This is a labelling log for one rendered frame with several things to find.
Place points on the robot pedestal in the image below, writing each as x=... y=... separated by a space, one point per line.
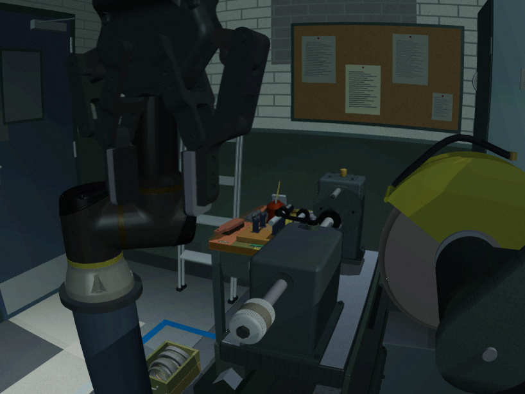
x=110 y=348

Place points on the white cylindrical blank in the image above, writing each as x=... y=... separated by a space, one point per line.
x=275 y=221

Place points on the tan flat board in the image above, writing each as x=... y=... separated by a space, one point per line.
x=254 y=238

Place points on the yellow wheel guard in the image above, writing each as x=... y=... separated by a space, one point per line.
x=459 y=192

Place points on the salmon flat block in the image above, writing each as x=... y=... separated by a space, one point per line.
x=229 y=226

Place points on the cork notice board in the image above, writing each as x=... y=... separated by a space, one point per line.
x=369 y=45

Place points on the blue-grey cabinet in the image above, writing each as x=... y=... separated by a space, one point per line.
x=504 y=82

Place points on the black driving dog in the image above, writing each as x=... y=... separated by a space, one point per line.
x=284 y=212
x=305 y=216

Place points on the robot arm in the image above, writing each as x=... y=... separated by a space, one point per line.
x=135 y=225

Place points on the dark grinder table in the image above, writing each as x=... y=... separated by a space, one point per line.
x=352 y=328

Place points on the blue door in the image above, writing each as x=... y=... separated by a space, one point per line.
x=32 y=184

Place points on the yellow knob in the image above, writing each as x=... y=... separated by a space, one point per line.
x=343 y=172

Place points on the wooden box of wheels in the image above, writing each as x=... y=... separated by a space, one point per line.
x=172 y=369

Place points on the white knurled quill handwheel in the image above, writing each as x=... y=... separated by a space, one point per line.
x=251 y=322

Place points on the grey grinding wheel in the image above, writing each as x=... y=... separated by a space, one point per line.
x=410 y=266

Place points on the orange tray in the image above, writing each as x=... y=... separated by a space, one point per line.
x=229 y=244

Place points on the white step ladder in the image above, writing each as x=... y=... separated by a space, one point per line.
x=229 y=180

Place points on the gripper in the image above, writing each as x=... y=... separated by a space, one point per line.
x=151 y=37

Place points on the blue v-block stand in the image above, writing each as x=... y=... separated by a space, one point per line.
x=259 y=223

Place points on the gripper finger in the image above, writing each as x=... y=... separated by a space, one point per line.
x=121 y=176

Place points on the white headstock spindle pin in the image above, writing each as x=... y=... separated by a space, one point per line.
x=335 y=193

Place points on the dark grey tailstock body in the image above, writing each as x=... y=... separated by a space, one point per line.
x=303 y=262

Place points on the red oil can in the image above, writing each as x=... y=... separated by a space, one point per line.
x=275 y=211

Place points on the dark metal side table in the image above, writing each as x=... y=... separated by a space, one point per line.
x=218 y=295

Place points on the dark grey headstock body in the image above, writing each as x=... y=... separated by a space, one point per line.
x=348 y=229

